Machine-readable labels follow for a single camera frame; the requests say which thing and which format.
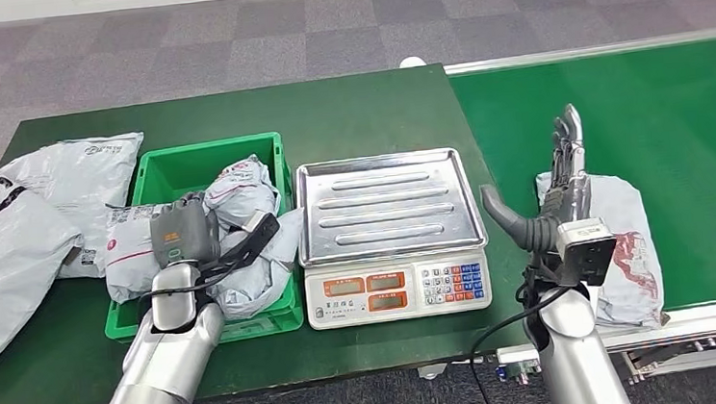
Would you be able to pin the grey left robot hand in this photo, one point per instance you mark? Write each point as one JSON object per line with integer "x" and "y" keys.
{"x": 184, "y": 233}

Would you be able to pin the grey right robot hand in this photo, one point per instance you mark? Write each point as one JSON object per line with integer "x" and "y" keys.
{"x": 565, "y": 197}

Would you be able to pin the grey parcel red print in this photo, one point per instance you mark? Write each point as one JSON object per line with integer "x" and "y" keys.
{"x": 256, "y": 291}
{"x": 613, "y": 199}

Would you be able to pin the grey parcel QR codes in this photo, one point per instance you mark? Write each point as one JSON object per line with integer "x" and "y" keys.
{"x": 132, "y": 256}

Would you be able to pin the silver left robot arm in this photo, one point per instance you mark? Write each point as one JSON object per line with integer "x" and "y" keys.
{"x": 166, "y": 369}

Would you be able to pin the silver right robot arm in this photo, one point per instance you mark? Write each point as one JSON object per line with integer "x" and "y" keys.
{"x": 575, "y": 362}

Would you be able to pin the green plastic crate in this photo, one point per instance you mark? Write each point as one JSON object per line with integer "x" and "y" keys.
{"x": 170, "y": 170}

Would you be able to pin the grey mailer bag small label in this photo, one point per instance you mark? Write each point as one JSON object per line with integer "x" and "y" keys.
{"x": 88, "y": 183}

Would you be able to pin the white electronic scale steel tray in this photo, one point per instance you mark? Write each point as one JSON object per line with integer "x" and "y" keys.
{"x": 390, "y": 204}

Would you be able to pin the large grey bag black print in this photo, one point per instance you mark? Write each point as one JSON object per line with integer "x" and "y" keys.
{"x": 5, "y": 266}

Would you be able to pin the white table foot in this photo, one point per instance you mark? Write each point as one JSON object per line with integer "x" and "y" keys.
{"x": 412, "y": 62}
{"x": 432, "y": 371}

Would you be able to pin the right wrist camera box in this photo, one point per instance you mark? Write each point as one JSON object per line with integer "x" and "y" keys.
{"x": 585, "y": 250}

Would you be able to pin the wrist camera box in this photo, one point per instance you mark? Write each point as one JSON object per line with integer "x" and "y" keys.
{"x": 258, "y": 234}
{"x": 585, "y": 250}

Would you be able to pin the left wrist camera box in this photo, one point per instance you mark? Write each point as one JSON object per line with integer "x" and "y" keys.
{"x": 258, "y": 234}

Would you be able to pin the green conveyor belt aluminium frame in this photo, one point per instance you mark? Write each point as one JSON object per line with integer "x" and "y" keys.
{"x": 676, "y": 105}

